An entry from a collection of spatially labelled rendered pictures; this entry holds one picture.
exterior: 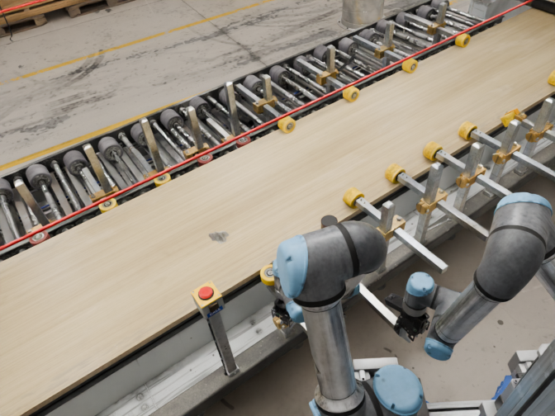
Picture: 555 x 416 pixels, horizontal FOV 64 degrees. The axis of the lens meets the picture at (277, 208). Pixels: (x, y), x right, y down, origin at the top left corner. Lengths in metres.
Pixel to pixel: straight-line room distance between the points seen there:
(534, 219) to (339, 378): 0.55
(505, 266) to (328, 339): 0.41
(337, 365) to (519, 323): 1.97
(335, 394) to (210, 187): 1.31
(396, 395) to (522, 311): 1.88
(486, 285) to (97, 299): 1.37
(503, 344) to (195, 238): 1.76
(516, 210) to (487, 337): 1.71
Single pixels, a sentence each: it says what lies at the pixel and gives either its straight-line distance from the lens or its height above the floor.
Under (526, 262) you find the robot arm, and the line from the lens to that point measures 1.06.
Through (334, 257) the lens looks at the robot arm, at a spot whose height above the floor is 1.63.
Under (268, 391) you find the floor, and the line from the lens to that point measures 2.50.
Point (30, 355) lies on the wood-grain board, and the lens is 1.86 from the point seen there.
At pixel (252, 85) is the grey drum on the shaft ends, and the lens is 2.95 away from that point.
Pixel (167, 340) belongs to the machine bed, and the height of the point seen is 0.80.
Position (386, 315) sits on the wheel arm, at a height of 0.86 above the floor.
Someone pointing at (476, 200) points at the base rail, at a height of 0.70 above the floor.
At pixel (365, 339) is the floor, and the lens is 2.62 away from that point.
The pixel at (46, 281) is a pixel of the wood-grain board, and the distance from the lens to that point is 2.03.
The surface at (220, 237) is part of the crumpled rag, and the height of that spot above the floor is 0.92.
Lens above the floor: 2.31
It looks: 46 degrees down
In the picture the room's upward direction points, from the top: 6 degrees counter-clockwise
